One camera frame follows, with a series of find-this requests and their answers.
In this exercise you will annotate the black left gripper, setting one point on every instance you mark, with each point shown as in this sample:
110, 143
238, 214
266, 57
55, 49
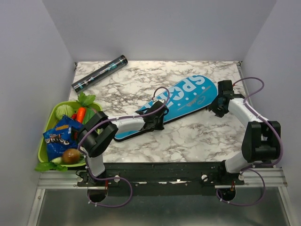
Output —
161, 127

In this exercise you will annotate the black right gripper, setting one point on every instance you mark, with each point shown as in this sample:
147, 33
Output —
219, 113

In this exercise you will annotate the blue Sport racket bag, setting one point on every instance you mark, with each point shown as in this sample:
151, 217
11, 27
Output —
189, 95

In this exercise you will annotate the black Boka shuttlecock tube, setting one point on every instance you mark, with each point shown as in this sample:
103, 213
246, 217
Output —
99, 74

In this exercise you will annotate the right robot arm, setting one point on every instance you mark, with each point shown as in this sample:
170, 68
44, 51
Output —
262, 145

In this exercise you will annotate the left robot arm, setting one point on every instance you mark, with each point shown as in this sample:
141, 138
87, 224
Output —
96, 135

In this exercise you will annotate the toy orange carrot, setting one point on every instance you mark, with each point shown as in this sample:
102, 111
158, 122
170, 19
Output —
81, 114

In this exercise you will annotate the toy red chili pepper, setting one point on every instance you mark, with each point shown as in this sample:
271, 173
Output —
74, 128

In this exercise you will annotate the toy brown kiwi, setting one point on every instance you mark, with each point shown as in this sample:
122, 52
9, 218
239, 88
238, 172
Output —
71, 156

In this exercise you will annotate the blue Oreo snack bag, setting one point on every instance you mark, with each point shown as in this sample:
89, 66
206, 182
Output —
59, 138

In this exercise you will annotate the toy green cabbage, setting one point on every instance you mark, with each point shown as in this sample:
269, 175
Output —
62, 110

